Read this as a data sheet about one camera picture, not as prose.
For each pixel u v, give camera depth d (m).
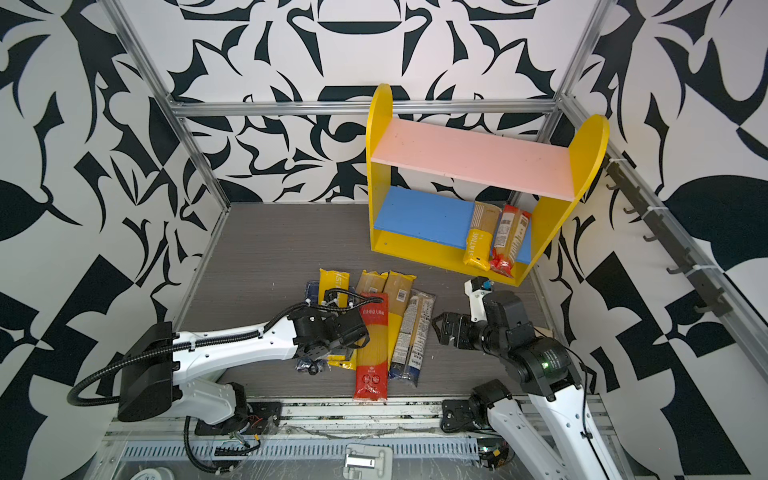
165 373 0.41
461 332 0.58
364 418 0.76
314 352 0.55
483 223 0.92
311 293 0.87
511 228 0.90
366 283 0.96
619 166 0.69
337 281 0.88
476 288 0.61
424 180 1.19
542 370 0.43
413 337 0.85
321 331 0.56
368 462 0.67
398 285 0.96
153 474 0.64
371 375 0.77
